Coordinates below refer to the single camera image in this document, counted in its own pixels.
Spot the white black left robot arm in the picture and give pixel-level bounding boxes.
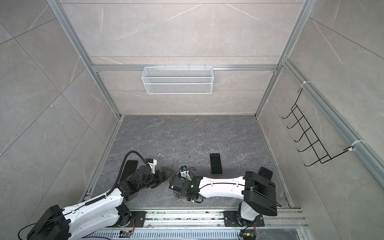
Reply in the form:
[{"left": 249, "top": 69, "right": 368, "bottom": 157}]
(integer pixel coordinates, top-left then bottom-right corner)
[{"left": 27, "top": 161, "right": 174, "bottom": 240}]

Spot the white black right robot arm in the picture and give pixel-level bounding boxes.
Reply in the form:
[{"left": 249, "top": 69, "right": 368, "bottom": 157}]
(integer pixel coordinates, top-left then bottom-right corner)
[{"left": 169, "top": 167, "right": 281, "bottom": 226}]

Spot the black phone on table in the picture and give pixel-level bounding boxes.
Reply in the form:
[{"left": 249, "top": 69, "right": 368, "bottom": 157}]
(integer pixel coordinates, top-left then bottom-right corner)
[{"left": 210, "top": 153, "right": 223, "bottom": 175}]

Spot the black pad left side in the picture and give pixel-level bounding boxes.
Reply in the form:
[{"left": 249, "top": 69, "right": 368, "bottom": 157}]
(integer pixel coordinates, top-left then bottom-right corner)
[{"left": 119, "top": 160, "right": 139, "bottom": 183}]

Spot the black pad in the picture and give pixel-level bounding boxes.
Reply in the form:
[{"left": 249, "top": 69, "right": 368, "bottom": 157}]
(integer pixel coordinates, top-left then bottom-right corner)
[
  {"left": 258, "top": 167, "right": 273, "bottom": 181},
  {"left": 119, "top": 160, "right": 139, "bottom": 183}
]

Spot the small circuit board left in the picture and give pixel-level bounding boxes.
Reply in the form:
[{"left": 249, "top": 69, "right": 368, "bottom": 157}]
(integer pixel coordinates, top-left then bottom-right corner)
[{"left": 119, "top": 230, "right": 134, "bottom": 238}]

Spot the small circuit board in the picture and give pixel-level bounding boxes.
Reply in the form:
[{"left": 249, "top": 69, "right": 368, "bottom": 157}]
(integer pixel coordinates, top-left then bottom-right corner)
[
  {"left": 239, "top": 231, "right": 257, "bottom": 240},
  {"left": 119, "top": 230, "right": 134, "bottom": 238}
]

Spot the small circuit board right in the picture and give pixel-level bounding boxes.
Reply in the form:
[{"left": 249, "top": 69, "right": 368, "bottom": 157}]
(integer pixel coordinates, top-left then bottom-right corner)
[{"left": 239, "top": 231, "right": 257, "bottom": 240}]

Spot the black pad right side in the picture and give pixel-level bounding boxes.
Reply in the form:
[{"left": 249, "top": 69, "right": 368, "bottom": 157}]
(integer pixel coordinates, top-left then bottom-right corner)
[{"left": 258, "top": 167, "right": 273, "bottom": 181}]

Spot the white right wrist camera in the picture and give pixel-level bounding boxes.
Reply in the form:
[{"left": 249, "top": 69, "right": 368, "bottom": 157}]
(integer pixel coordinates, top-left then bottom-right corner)
[{"left": 180, "top": 166, "right": 192, "bottom": 181}]

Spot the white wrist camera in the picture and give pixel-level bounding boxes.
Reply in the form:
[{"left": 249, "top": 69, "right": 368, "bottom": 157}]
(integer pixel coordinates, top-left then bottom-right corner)
[
  {"left": 180, "top": 166, "right": 192, "bottom": 181},
  {"left": 146, "top": 159, "right": 157, "bottom": 175}
]

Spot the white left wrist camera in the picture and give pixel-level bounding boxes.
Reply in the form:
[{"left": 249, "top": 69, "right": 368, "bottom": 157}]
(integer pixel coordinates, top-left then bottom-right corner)
[{"left": 146, "top": 159, "right": 157, "bottom": 175}]

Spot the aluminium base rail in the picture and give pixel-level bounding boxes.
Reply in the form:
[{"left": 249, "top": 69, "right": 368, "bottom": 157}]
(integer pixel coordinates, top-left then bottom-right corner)
[{"left": 86, "top": 209, "right": 313, "bottom": 240}]

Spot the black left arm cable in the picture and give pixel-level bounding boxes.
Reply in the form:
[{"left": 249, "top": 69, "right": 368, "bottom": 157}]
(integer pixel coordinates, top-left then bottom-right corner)
[{"left": 106, "top": 150, "right": 148, "bottom": 196}]

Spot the white wire mesh basket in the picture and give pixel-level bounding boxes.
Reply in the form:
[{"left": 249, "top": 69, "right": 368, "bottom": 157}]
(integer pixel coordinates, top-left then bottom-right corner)
[{"left": 142, "top": 66, "right": 214, "bottom": 95}]

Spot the black wire hook rack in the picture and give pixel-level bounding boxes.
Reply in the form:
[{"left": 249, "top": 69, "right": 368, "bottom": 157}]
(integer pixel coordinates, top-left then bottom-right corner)
[{"left": 281, "top": 88, "right": 355, "bottom": 168}]

